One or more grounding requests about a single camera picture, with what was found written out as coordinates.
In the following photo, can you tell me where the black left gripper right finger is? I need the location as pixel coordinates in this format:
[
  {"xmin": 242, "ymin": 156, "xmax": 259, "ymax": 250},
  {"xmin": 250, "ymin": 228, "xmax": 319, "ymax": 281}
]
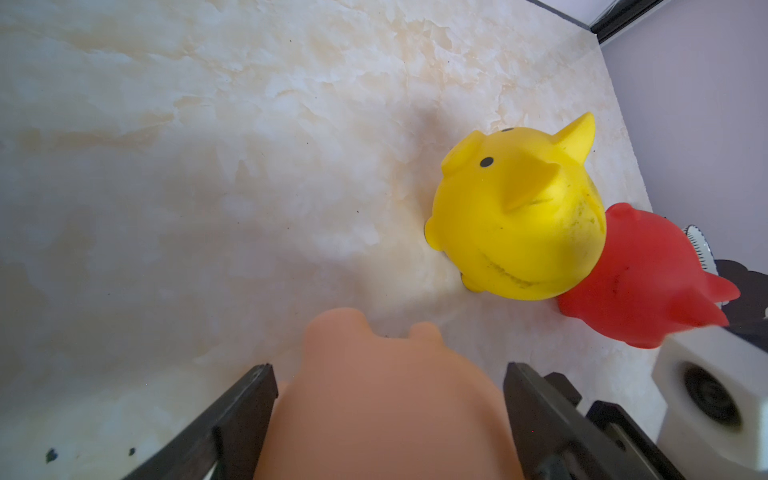
[{"xmin": 503, "ymin": 362, "xmax": 645, "ymax": 479}]

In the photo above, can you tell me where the red piggy bank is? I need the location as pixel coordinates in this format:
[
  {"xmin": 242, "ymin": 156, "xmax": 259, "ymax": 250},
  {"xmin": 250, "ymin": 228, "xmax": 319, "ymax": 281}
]
[{"xmin": 557, "ymin": 203, "xmax": 740, "ymax": 349}]

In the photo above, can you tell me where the pink piggy bank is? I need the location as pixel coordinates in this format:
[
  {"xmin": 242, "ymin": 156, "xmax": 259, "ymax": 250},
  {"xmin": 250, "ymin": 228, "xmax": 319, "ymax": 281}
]
[{"xmin": 255, "ymin": 308, "xmax": 523, "ymax": 479}]

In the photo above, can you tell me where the white sink strainer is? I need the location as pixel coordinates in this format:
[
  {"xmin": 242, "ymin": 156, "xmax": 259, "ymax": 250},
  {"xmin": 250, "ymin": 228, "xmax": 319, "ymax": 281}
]
[{"xmin": 684, "ymin": 225, "xmax": 719, "ymax": 275}]

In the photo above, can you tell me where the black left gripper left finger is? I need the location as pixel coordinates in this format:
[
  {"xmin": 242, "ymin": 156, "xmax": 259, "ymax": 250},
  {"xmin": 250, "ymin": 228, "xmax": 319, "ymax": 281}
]
[{"xmin": 126, "ymin": 364, "xmax": 278, "ymax": 479}]

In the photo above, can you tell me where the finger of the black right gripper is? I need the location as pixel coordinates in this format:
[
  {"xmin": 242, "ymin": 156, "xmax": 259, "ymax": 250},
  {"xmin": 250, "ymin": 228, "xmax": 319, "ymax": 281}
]
[
  {"xmin": 543, "ymin": 372, "xmax": 583, "ymax": 408},
  {"xmin": 586, "ymin": 401, "xmax": 685, "ymax": 480}
]

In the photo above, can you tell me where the yellow piggy bank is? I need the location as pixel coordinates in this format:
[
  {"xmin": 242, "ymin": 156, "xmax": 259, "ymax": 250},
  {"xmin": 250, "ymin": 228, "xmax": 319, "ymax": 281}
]
[{"xmin": 424, "ymin": 112, "xmax": 607, "ymax": 301}]

